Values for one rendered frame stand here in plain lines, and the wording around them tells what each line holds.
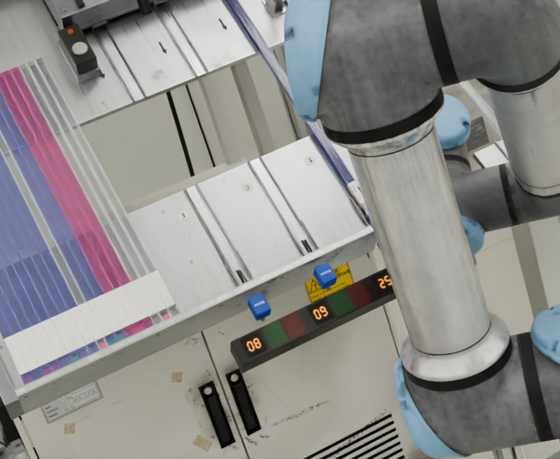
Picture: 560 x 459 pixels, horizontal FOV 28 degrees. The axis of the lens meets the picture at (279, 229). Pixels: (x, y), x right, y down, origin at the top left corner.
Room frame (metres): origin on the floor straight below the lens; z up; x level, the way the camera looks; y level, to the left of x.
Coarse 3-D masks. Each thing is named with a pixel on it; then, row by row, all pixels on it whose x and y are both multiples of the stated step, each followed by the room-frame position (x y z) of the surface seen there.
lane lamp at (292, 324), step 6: (294, 312) 1.52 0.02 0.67; (282, 318) 1.51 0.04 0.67; (288, 318) 1.51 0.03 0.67; (294, 318) 1.51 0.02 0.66; (282, 324) 1.50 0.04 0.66; (288, 324) 1.50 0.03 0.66; (294, 324) 1.50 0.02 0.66; (300, 324) 1.50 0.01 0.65; (288, 330) 1.50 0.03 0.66; (294, 330) 1.50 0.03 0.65; (300, 330) 1.50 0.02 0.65; (306, 330) 1.49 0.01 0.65; (294, 336) 1.49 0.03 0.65
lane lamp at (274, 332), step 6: (270, 324) 1.50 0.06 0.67; (276, 324) 1.50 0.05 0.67; (264, 330) 1.50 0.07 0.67; (270, 330) 1.50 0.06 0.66; (276, 330) 1.50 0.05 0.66; (282, 330) 1.50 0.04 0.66; (270, 336) 1.49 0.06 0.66; (276, 336) 1.49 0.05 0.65; (282, 336) 1.49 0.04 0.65; (270, 342) 1.48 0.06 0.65; (276, 342) 1.48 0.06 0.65; (282, 342) 1.48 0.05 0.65
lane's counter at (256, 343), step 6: (252, 336) 1.49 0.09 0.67; (258, 336) 1.49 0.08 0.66; (246, 342) 1.49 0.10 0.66; (252, 342) 1.49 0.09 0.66; (258, 342) 1.48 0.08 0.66; (264, 342) 1.48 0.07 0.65; (246, 348) 1.48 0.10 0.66; (252, 348) 1.48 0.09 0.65; (258, 348) 1.48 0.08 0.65; (264, 348) 1.48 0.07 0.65; (252, 354) 1.47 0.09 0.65
